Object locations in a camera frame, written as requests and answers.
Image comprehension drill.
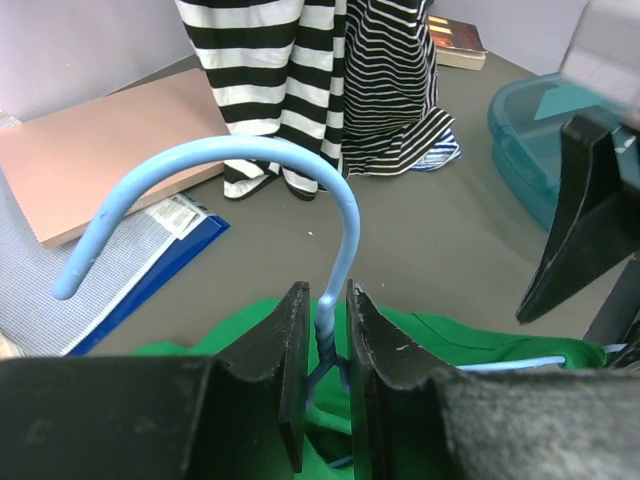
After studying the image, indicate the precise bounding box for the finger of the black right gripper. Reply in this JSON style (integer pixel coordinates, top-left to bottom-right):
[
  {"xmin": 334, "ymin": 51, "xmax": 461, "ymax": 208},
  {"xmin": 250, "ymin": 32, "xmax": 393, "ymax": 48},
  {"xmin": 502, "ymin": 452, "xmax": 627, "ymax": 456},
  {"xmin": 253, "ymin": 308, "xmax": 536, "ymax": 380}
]
[{"xmin": 516, "ymin": 115, "xmax": 639, "ymax": 324}]

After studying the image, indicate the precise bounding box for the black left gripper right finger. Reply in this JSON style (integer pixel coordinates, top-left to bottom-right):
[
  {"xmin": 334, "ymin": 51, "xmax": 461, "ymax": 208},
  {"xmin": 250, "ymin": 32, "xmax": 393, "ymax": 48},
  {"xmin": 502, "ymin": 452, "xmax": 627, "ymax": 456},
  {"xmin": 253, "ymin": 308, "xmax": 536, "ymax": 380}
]
[{"xmin": 346, "ymin": 281, "xmax": 639, "ymax": 479}]

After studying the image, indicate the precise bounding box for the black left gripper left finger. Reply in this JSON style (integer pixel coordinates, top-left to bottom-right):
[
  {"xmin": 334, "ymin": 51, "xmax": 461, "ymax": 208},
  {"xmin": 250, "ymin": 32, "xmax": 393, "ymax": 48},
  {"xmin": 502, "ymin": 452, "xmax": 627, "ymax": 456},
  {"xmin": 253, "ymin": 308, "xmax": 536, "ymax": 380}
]
[{"xmin": 1, "ymin": 282, "xmax": 310, "ymax": 479}]

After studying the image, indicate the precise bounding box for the green tank top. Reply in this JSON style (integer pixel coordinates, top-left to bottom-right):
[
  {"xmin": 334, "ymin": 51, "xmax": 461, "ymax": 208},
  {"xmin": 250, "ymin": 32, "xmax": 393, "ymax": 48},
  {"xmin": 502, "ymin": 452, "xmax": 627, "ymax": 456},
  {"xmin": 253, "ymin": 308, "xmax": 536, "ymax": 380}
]
[{"xmin": 134, "ymin": 298, "xmax": 607, "ymax": 480}]

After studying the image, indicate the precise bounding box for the light blue wire hanger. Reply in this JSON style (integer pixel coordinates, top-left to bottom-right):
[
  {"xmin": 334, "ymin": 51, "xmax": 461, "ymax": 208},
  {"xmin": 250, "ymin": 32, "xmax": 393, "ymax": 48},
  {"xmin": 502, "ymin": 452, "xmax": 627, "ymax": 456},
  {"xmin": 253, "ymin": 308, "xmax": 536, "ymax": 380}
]
[{"xmin": 52, "ymin": 135, "xmax": 626, "ymax": 469}]

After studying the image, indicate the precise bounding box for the blue white striped tank top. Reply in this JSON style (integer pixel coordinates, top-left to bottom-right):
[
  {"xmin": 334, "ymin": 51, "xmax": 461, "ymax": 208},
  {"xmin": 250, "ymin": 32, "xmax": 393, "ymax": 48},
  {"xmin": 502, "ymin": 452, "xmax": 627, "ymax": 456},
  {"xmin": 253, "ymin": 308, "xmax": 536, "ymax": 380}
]
[{"xmin": 411, "ymin": 129, "xmax": 461, "ymax": 172}]

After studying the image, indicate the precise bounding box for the thin black white striped top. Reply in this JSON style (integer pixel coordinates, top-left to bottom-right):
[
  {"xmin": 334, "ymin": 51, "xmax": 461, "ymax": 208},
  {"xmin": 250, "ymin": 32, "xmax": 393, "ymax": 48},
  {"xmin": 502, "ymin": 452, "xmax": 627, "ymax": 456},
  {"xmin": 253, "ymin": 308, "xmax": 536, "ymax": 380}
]
[{"xmin": 342, "ymin": 1, "xmax": 454, "ymax": 176}]

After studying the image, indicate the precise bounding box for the wide black white striped top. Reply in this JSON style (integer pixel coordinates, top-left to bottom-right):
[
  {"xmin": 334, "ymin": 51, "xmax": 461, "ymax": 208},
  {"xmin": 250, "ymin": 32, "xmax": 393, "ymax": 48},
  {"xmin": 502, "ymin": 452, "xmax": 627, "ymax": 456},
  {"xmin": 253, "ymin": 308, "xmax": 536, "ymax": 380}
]
[{"xmin": 176, "ymin": 1, "xmax": 347, "ymax": 174}]

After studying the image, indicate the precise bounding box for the teal transparent plastic basket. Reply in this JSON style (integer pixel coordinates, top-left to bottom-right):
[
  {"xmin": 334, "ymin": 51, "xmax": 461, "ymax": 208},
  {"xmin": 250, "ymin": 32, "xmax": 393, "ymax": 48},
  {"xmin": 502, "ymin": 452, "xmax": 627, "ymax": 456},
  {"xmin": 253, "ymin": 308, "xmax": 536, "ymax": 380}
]
[{"xmin": 487, "ymin": 74, "xmax": 639, "ymax": 230}]

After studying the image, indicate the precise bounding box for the blue white folder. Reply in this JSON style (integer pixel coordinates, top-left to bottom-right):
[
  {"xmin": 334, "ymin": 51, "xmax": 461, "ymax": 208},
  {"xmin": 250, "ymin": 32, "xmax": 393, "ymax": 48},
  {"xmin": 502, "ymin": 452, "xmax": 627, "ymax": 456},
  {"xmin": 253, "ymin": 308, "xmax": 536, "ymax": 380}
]
[{"xmin": 0, "ymin": 114, "xmax": 232, "ymax": 357}]

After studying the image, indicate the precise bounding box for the orange cover book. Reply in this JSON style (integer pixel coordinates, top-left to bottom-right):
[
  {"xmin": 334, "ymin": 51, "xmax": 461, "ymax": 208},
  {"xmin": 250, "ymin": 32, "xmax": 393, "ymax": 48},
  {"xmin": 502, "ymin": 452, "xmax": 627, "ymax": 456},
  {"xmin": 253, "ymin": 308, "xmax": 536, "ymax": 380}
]
[{"xmin": 426, "ymin": 15, "xmax": 488, "ymax": 71}]

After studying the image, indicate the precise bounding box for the pink brown notebook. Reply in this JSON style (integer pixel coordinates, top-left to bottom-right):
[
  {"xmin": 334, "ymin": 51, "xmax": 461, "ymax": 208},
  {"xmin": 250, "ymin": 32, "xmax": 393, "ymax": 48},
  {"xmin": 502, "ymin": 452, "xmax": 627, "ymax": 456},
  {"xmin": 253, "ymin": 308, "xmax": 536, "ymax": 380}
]
[{"xmin": 1, "ymin": 69, "xmax": 227, "ymax": 248}]

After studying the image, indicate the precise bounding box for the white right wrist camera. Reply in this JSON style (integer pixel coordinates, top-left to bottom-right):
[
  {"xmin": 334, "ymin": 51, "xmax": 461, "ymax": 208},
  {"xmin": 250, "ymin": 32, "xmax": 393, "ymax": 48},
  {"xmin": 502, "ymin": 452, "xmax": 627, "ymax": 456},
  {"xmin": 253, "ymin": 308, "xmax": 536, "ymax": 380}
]
[{"xmin": 560, "ymin": 0, "xmax": 639, "ymax": 129}]

